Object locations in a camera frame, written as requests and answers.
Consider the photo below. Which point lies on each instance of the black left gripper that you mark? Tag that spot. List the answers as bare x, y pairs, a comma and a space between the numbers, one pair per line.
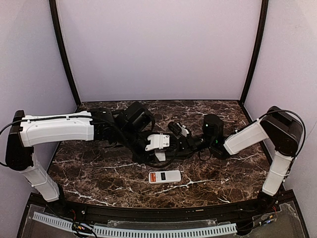
142, 153

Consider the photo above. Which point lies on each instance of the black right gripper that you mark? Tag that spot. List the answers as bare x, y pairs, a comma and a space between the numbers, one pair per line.
187, 142

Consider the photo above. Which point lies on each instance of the white battery cover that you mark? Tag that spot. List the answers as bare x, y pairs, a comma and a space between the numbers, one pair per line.
160, 155

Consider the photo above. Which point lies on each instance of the white red remote control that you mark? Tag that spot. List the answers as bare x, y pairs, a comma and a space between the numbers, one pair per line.
166, 177

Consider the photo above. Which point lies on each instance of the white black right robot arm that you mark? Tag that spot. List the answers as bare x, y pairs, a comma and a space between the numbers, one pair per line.
284, 128

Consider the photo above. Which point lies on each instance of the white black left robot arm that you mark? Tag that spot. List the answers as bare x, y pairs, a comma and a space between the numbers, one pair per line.
126, 127

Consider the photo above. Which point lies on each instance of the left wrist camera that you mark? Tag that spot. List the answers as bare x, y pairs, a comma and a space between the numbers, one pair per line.
161, 141

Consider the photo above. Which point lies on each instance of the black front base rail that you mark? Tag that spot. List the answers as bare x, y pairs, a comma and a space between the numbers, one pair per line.
233, 212

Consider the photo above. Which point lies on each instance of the white slotted cable duct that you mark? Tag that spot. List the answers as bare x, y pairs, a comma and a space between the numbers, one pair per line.
118, 229

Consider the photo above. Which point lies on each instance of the black right frame post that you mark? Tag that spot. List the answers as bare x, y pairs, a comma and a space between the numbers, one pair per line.
256, 51

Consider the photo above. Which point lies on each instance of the black frame post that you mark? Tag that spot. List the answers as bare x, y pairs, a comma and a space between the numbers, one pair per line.
256, 51
62, 51

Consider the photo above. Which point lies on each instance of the black left frame post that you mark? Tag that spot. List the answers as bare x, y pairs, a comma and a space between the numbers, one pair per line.
62, 51

